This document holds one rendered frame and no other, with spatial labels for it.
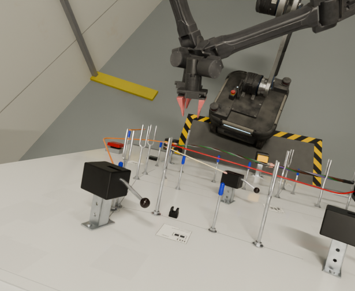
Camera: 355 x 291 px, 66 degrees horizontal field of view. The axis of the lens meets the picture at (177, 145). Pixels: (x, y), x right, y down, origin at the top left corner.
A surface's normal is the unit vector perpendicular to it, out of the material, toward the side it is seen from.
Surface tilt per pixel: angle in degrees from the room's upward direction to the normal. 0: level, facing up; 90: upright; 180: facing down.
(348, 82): 0
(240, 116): 0
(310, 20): 81
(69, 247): 52
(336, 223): 41
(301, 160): 0
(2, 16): 90
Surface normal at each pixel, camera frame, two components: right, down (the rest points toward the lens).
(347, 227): -0.52, 0.00
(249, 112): -0.07, -0.55
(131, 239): 0.19, -0.97
